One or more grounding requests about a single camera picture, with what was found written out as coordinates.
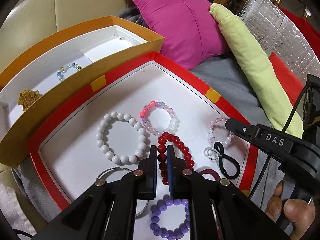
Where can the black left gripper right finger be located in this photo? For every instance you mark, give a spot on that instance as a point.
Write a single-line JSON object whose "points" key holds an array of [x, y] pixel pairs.
{"points": [[217, 209]]}

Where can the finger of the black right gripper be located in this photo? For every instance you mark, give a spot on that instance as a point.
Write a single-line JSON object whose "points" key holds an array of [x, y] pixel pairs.
{"points": [[242, 130]]}

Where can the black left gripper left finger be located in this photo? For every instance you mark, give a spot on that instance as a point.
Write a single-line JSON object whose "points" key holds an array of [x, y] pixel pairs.
{"points": [[106, 210]]}

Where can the clear grey bangle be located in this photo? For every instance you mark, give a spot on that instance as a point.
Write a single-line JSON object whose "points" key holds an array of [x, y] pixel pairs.
{"points": [[116, 173]]}

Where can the dark red bangle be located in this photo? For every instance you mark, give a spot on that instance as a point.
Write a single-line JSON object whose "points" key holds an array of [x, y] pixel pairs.
{"points": [[211, 172]]}

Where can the red jewelry box tray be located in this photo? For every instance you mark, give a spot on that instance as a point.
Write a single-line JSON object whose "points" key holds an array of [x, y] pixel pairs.
{"points": [[136, 103]]}

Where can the orange jewelry box tray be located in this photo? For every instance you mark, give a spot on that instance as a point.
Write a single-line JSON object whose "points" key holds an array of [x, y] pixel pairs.
{"points": [[13, 144]]}

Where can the person's right hand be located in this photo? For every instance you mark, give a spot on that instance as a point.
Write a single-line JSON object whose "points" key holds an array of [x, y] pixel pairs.
{"points": [[297, 211]]}

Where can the light green folded blanket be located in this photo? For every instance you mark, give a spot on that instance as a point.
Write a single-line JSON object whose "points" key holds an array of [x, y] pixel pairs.
{"points": [[255, 64]]}

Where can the grey bed cover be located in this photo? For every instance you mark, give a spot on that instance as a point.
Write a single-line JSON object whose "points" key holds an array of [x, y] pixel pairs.
{"points": [[224, 75]]}

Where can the red cushion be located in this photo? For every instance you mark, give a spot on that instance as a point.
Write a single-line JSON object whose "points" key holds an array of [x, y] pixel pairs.
{"points": [[289, 82]]}

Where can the silver foil insulation sheet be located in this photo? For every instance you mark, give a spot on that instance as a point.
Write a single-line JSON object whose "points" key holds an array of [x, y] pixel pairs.
{"points": [[276, 33]]}

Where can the magenta pillow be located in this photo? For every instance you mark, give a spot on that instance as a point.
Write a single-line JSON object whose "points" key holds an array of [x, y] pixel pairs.
{"points": [[191, 35]]}

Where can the beige sofa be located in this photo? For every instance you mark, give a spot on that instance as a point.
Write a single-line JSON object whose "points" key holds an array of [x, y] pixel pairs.
{"points": [[30, 21]]}

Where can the gold chain jewelry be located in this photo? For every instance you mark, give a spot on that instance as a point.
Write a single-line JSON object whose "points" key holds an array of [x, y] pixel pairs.
{"points": [[27, 98]]}

